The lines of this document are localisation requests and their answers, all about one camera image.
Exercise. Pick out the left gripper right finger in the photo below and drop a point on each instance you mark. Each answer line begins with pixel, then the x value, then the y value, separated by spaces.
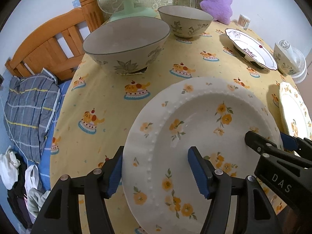
pixel 254 212

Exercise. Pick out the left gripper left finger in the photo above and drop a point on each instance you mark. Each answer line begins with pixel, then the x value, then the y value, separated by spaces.
pixel 60 211

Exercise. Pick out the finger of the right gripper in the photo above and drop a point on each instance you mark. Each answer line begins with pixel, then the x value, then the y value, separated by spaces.
pixel 295 144
pixel 260 144

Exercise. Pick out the large scalloped yellow-flower plate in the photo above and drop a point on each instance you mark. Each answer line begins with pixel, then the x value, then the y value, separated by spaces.
pixel 294 113

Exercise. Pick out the beaded yellow-flower plate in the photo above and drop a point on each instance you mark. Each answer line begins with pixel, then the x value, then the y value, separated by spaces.
pixel 208 113

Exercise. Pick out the large green-floral bowl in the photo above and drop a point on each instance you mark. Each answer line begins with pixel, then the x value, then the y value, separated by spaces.
pixel 284 57

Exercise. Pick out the red-pattern white plate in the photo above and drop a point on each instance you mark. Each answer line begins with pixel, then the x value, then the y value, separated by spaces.
pixel 253 51

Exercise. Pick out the pile of clothes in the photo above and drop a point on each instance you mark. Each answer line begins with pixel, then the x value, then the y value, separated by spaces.
pixel 17 197

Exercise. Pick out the white standing fan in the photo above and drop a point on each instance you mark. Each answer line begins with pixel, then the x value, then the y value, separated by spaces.
pixel 301 63

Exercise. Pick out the yellow cartoon tablecloth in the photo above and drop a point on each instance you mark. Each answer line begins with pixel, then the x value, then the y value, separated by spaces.
pixel 92 124

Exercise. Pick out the grey plaid blanket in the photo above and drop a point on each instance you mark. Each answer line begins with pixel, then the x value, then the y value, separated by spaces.
pixel 29 110

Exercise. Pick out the cotton swab container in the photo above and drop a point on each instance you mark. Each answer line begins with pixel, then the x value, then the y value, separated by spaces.
pixel 243 21

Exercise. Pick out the small leaf-pattern bowl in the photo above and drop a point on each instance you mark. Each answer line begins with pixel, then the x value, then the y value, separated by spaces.
pixel 185 22

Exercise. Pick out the purple plush toy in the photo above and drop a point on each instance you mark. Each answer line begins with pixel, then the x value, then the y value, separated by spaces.
pixel 220 10

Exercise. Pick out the medium leaf-pattern bowl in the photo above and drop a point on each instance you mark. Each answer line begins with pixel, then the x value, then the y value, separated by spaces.
pixel 127 46

